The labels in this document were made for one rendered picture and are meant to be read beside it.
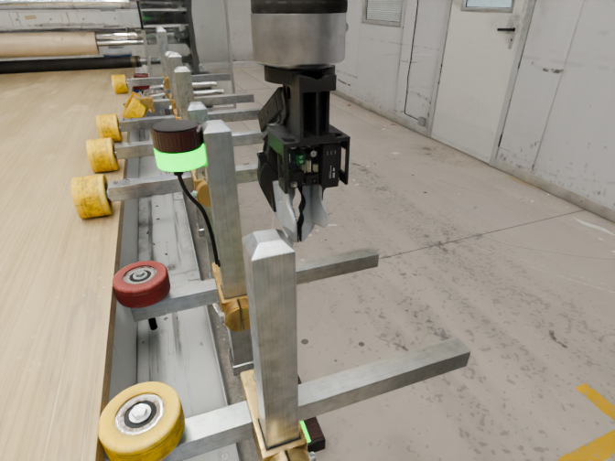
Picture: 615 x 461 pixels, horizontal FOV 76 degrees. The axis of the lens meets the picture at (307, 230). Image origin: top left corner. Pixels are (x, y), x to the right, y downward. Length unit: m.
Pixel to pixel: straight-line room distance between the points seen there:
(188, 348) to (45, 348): 0.39
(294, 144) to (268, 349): 0.19
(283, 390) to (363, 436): 1.12
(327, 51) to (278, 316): 0.24
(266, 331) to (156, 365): 0.59
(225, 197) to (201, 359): 0.45
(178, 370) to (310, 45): 0.69
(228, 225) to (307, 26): 0.29
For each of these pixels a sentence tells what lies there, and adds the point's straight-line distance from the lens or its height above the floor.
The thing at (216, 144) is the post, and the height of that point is 1.12.
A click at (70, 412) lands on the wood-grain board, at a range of 0.52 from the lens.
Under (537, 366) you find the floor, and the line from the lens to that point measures 1.92.
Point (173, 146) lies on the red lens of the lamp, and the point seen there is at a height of 1.12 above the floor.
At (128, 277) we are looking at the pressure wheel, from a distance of 0.67.
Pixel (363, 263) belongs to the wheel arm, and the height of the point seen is 0.85.
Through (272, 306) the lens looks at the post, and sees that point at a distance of 0.33.
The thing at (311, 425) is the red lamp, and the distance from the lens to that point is 0.68.
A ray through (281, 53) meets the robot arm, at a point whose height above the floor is 1.23.
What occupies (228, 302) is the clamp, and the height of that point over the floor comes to 0.87.
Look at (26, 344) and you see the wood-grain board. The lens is 0.62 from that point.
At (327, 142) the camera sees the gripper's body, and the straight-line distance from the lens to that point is 0.40.
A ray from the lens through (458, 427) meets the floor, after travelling 1.61.
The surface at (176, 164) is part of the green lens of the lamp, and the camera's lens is 0.51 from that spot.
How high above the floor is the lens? 1.27
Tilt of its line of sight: 30 degrees down
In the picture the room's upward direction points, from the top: straight up
